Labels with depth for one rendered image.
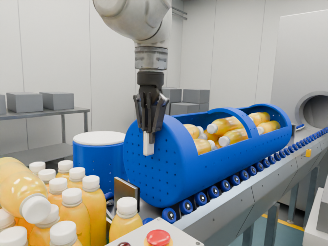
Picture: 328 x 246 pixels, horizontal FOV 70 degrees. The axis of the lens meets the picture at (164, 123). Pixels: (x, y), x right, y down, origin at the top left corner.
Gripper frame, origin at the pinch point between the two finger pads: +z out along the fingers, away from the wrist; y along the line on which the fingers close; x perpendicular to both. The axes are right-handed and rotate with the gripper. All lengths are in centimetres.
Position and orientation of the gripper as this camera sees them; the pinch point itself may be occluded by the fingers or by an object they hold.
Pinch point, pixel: (149, 142)
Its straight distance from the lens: 68.7
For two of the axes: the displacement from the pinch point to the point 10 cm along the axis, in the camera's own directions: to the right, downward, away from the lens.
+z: -0.4, 9.8, 1.8
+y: 7.1, 1.5, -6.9
